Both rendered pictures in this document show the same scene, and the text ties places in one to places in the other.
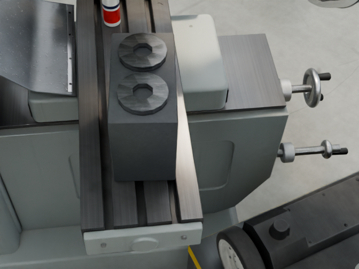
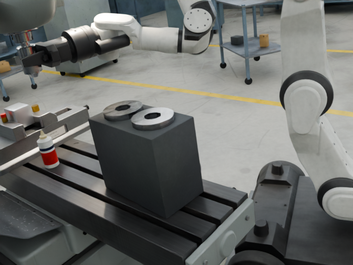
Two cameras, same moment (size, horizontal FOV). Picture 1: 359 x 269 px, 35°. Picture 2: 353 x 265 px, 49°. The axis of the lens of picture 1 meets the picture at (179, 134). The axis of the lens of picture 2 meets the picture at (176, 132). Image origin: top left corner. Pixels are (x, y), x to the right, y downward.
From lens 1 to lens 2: 66 cm
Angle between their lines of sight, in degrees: 40
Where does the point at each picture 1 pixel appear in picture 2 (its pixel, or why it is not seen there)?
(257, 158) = not seen: hidden behind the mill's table
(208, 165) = not seen: hidden behind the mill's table
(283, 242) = (271, 234)
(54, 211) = not seen: outside the picture
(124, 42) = (105, 111)
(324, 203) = (261, 205)
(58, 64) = (28, 217)
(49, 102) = (40, 251)
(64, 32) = (12, 203)
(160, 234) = (234, 222)
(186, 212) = (234, 197)
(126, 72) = (125, 121)
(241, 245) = (251, 256)
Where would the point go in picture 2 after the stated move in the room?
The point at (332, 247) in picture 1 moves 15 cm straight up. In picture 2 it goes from (292, 222) to (291, 183)
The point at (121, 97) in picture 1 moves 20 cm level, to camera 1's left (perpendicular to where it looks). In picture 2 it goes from (143, 123) to (48, 166)
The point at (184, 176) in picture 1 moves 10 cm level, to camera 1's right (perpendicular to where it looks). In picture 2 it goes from (206, 186) to (235, 167)
